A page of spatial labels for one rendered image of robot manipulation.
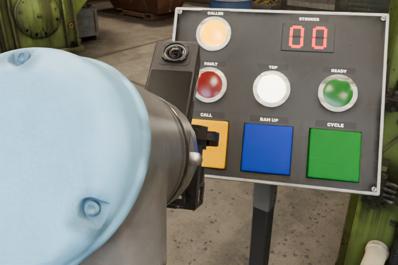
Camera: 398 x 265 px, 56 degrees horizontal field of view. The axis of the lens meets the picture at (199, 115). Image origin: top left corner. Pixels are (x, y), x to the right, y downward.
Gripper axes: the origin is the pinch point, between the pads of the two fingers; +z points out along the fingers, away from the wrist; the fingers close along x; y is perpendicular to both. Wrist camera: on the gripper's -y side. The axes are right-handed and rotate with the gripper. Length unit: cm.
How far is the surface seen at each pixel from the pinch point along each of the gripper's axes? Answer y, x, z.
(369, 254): 22, 36, 47
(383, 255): 22, 39, 47
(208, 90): -8.0, 0.2, 10.5
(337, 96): -8.3, 20.0, 10.5
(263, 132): -2.0, 9.4, 10.2
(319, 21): -20.1, 16.7, 10.8
